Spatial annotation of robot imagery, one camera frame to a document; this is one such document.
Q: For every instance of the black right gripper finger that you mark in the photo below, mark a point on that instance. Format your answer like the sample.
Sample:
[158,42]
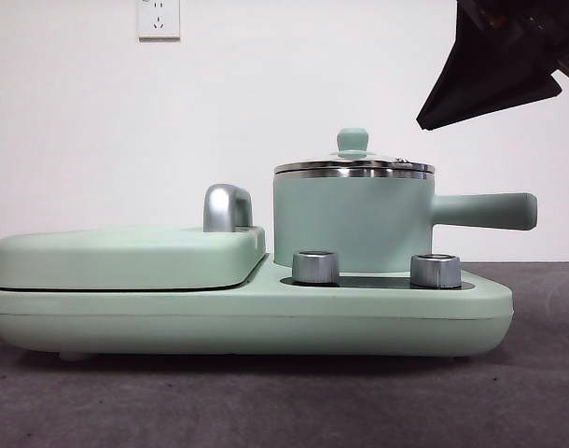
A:
[527,93]
[466,65]

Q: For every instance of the glass lid with green knob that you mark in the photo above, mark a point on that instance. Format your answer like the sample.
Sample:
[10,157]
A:
[353,140]

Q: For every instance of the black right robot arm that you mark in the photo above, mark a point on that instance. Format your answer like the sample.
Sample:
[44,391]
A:
[536,32]

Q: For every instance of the silver control knob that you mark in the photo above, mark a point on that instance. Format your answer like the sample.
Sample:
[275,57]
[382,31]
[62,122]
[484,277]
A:
[435,271]
[315,268]

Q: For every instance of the mint green breakfast machine base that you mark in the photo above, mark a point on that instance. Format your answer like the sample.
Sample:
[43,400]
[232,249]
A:
[406,322]

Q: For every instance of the white wall socket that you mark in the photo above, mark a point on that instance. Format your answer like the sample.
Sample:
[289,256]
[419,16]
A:
[159,21]

